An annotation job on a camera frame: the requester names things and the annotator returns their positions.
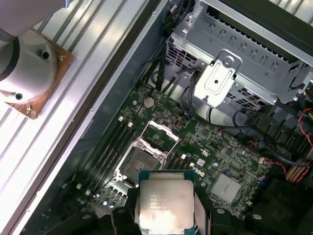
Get silver-topped CPU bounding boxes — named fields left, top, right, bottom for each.
left=137, top=168, right=197, bottom=233

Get black wire bundle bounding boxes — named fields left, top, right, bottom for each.
left=138, top=0, right=199, bottom=95

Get metal socket cover frame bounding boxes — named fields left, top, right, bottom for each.
left=138, top=119, right=179, bottom=155

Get black PC case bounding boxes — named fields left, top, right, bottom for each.
left=14, top=0, right=313, bottom=235

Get CPU socket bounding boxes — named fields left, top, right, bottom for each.
left=113, top=143, right=172, bottom=190

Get black plastic shroud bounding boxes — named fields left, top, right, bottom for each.
left=253, top=177, right=313, bottom=235

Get square brown base plate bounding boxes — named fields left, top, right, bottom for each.
left=8, top=30, right=77, bottom=120

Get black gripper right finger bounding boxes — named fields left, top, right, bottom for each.
left=193, top=190, right=268, bottom=235

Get silver chipset heatsink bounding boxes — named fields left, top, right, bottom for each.
left=210, top=172, right=242, bottom=199

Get green motherboard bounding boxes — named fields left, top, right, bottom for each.
left=62, top=84, right=298, bottom=235

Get silver metal drive cage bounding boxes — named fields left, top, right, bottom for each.
left=165, top=0, right=313, bottom=109

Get yellow red wire bundle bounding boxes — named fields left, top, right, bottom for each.
left=285, top=156, right=313, bottom=184

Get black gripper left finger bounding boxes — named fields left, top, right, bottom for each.
left=57, top=187, right=142, bottom=235

